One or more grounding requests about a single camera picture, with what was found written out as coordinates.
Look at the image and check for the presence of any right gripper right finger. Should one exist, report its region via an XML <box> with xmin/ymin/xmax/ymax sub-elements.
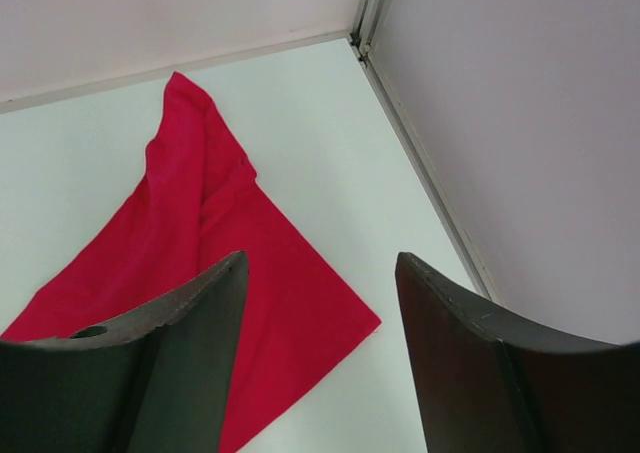
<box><xmin>395</xmin><ymin>252</ymin><xmax>639</xmax><ymax>452</ymax></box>

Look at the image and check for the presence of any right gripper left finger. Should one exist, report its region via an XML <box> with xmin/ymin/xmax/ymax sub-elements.
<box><xmin>1</xmin><ymin>251</ymin><xmax>249</xmax><ymax>452</ymax></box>

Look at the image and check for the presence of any red t shirt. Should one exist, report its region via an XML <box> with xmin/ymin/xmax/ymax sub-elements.
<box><xmin>4</xmin><ymin>73</ymin><xmax>380</xmax><ymax>452</ymax></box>

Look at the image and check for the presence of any right aluminium corner post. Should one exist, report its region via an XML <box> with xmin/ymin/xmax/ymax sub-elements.
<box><xmin>349</xmin><ymin>0</ymin><xmax>501</xmax><ymax>304</ymax></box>

